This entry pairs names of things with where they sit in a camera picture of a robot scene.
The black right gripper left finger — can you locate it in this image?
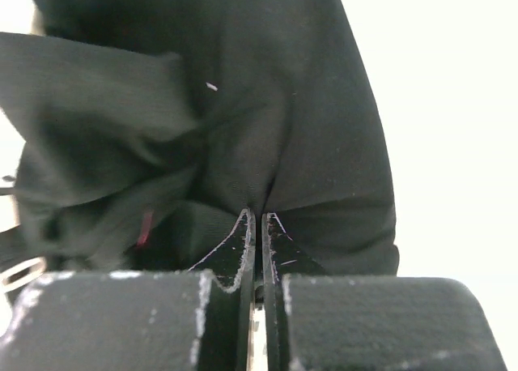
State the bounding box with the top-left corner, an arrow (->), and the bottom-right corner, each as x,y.
1,210 -> 255,371

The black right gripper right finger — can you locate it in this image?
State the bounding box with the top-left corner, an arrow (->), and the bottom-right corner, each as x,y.
261,213 -> 506,370

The black graphic t-shirt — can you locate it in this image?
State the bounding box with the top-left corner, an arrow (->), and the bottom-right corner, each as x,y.
1,0 -> 399,275

